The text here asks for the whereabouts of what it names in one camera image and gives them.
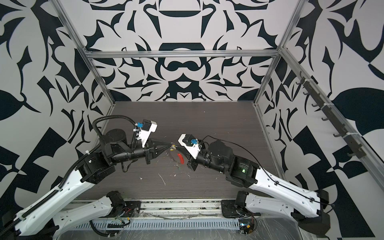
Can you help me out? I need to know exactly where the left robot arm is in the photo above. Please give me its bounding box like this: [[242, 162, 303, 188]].
[[1, 128, 174, 240]]

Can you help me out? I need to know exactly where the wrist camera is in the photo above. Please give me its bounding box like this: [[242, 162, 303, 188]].
[[178, 134, 201, 160], [133, 120, 158, 148]]

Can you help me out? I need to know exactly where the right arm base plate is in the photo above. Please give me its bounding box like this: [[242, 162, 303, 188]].
[[221, 200, 247, 219]]

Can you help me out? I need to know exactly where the wall hook rack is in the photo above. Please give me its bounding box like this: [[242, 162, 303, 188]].
[[297, 71, 367, 159]]

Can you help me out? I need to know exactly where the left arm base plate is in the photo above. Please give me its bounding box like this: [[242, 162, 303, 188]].
[[119, 201, 142, 218]]

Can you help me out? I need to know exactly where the small circuit board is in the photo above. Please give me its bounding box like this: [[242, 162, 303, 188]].
[[239, 219, 255, 235]]

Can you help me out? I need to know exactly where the black corrugated cable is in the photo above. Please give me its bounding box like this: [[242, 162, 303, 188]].
[[91, 115, 137, 140]]

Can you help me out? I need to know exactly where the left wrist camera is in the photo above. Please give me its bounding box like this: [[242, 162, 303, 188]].
[[133, 120, 158, 148]]

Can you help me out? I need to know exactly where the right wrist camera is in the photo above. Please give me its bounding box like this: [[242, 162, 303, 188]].
[[178, 134, 201, 160]]

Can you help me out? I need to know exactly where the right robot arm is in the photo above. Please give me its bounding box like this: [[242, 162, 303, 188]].
[[172, 140, 331, 236]]

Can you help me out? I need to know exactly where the slotted cable duct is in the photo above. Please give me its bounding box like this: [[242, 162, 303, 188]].
[[93, 219, 240, 231]]

